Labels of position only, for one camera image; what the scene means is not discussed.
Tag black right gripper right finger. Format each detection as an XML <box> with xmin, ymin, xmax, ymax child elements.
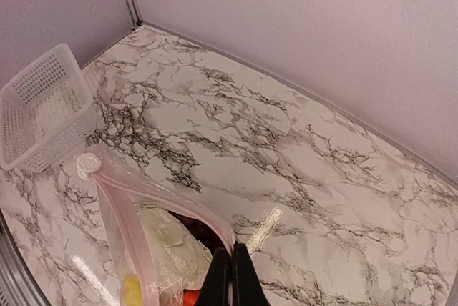
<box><xmin>233</xmin><ymin>243</ymin><xmax>270</xmax><ymax>306</ymax></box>

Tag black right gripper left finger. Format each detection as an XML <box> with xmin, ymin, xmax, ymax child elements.
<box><xmin>195</xmin><ymin>248</ymin><xmax>231</xmax><ymax>306</ymax></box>

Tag clear zip top bag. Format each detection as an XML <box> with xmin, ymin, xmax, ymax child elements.
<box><xmin>76</xmin><ymin>144</ymin><xmax>235</xmax><ymax>305</ymax></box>

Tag orange fake carrot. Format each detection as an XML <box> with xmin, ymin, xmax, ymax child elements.
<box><xmin>183</xmin><ymin>290</ymin><xmax>200</xmax><ymax>306</ymax></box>

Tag purple fake grapes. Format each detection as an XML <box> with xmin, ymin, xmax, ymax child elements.
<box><xmin>169</xmin><ymin>211</ymin><xmax>224</xmax><ymax>254</ymax></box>

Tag yellow fake lemon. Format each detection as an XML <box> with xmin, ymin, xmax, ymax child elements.
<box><xmin>120</xmin><ymin>275</ymin><xmax>143</xmax><ymax>306</ymax></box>

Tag white perforated plastic basket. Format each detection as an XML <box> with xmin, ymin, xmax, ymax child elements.
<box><xmin>1</xmin><ymin>44</ymin><xmax>96</xmax><ymax>173</ymax></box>

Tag aluminium front rail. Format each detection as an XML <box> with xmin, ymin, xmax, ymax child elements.
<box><xmin>1</xmin><ymin>214</ymin><xmax>50</xmax><ymax>306</ymax></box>

